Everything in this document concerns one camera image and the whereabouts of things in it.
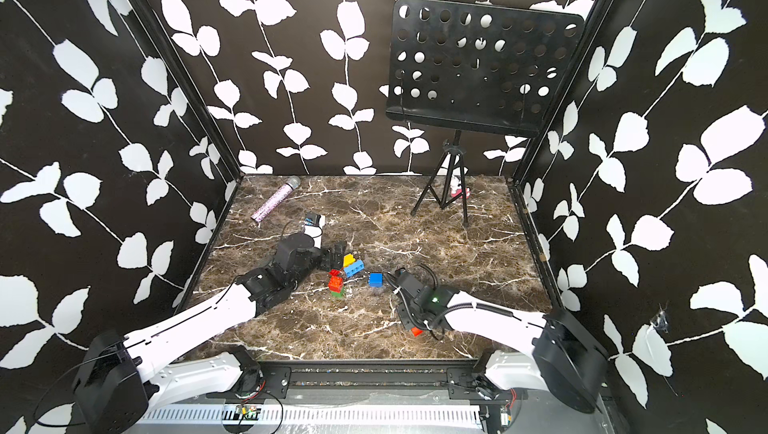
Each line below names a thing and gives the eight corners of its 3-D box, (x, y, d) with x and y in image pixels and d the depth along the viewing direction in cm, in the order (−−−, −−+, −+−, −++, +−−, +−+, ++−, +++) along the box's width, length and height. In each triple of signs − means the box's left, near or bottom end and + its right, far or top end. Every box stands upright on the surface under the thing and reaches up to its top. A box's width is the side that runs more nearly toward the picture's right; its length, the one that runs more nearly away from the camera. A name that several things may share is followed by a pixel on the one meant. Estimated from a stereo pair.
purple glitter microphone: (253, 221, 108) (250, 215, 106) (295, 181, 122) (293, 175, 119) (259, 223, 107) (256, 218, 105) (300, 183, 121) (298, 177, 118)
